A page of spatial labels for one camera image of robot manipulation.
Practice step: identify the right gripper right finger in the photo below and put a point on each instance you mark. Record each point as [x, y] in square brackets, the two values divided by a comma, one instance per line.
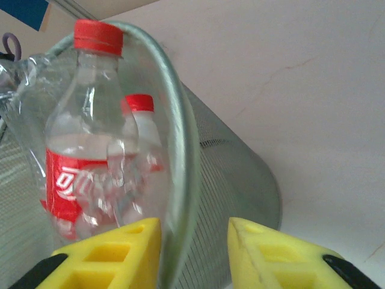
[276, 265]

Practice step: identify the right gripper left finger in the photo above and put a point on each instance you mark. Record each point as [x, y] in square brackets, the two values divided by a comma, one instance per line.
[105, 259]

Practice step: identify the white red label plastic bottle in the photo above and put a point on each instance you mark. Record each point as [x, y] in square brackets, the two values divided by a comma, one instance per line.
[144, 126]

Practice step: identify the silver mesh waste bin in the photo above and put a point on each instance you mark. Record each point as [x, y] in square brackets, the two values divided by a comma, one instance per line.
[228, 168]

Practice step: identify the aluminium table side rail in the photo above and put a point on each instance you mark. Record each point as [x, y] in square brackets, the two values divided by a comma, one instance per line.
[72, 7]

